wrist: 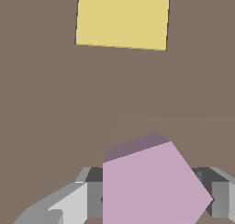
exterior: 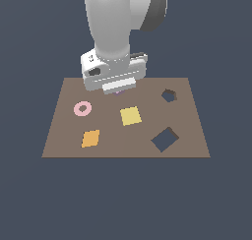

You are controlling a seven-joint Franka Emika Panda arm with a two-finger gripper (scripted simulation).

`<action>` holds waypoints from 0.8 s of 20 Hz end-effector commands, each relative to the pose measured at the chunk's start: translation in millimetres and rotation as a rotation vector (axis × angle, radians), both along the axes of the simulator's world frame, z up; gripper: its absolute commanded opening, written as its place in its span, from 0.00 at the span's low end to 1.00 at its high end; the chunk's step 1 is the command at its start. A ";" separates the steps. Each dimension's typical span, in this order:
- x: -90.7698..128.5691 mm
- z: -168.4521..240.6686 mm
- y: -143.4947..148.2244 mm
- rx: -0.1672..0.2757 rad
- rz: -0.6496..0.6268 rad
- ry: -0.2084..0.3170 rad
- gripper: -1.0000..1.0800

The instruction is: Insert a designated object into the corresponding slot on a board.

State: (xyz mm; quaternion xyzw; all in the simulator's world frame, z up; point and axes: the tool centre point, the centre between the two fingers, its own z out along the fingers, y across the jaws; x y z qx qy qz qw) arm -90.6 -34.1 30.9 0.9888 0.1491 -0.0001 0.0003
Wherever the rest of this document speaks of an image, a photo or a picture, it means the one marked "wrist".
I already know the pink pentagonal block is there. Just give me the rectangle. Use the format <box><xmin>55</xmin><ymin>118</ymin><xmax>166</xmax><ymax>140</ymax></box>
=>
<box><xmin>102</xmin><ymin>131</ymin><xmax>214</xmax><ymax>224</ymax></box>

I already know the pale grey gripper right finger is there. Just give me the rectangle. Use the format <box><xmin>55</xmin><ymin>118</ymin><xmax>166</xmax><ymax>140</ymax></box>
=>
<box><xmin>192</xmin><ymin>166</ymin><xmax>235</xmax><ymax>224</ymax></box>

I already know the yellow square board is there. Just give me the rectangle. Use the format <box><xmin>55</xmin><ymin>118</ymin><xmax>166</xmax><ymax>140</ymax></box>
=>
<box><xmin>74</xmin><ymin>0</ymin><xmax>172</xmax><ymax>51</ymax></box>

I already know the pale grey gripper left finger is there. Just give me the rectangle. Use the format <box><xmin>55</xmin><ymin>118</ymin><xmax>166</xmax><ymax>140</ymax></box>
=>
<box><xmin>12</xmin><ymin>166</ymin><xmax>105</xmax><ymax>224</ymax></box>

